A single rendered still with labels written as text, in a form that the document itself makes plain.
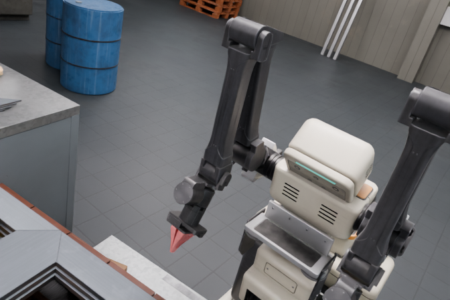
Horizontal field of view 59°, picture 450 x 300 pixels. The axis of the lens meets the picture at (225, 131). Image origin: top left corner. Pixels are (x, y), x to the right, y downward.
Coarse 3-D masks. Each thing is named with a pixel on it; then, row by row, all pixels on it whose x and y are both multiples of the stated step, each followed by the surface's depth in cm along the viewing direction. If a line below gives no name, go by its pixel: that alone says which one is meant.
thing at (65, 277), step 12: (0, 228) 123; (12, 228) 120; (36, 276) 108; (48, 276) 112; (60, 276) 113; (72, 276) 111; (24, 288) 105; (36, 288) 108; (72, 288) 110; (84, 288) 109
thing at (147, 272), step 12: (108, 240) 149; (120, 240) 150; (108, 252) 144; (120, 252) 145; (132, 252) 146; (132, 264) 142; (144, 264) 143; (144, 276) 138; (156, 276) 139; (156, 288) 135; (168, 288) 136
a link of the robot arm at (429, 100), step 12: (420, 96) 69; (432, 96) 69; (444, 96) 68; (420, 108) 70; (432, 108) 68; (444, 108) 67; (432, 120) 69; (444, 120) 68; (420, 180) 83; (372, 204) 95; (408, 204) 88; (360, 228) 95; (396, 228) 90; (408, 228) 90; (396, 240) 91; (396, 252) 91
